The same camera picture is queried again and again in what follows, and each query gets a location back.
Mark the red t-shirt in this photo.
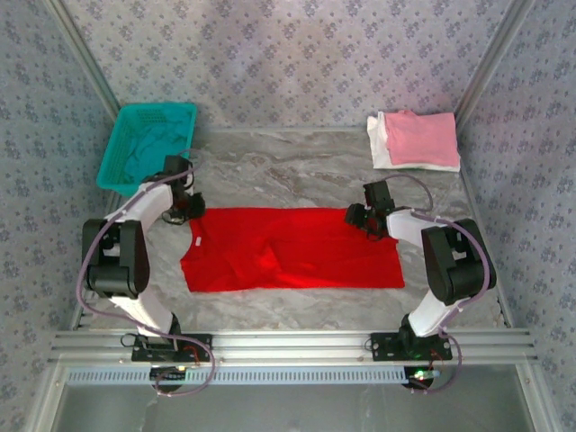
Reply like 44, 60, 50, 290
179, 206, 406, 293

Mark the teal t-shirt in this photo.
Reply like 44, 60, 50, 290
121, 117, 194, 186

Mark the white folded t-shirt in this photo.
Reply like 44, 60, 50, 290
365, 111, 462, 174

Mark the teal plastic basket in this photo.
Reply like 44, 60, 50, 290
95, 103, 199, 198

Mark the small black controller board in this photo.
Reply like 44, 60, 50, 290
402, 366, 442, 392
148, 364, 189, 392

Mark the grey metal lower panel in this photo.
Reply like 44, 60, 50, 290
53, 382, 536, 432

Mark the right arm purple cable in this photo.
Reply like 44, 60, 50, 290
386, 174, 492, 396

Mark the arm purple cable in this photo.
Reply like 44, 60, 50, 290
75, 148, 217, 398
386, 174, 492, 396

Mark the aluminium corner post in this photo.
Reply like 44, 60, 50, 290
454, 0, 539, 118
44, 0, 122, 119

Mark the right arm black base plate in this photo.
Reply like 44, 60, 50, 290
369, 331, 454, 361

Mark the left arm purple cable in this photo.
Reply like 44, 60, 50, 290
75, 148, 217, 398

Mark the aluminium side rail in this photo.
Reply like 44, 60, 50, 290
461, 173, 517, 329
67, 287, 98, 332

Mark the aluminium extrusion mounting rail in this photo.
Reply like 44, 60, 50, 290
48, 329, 540, 365

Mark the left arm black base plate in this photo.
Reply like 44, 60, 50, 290
130, 332, 213, 363

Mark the grey slotted cable duct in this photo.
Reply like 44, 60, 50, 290
66, 365, 409, 387

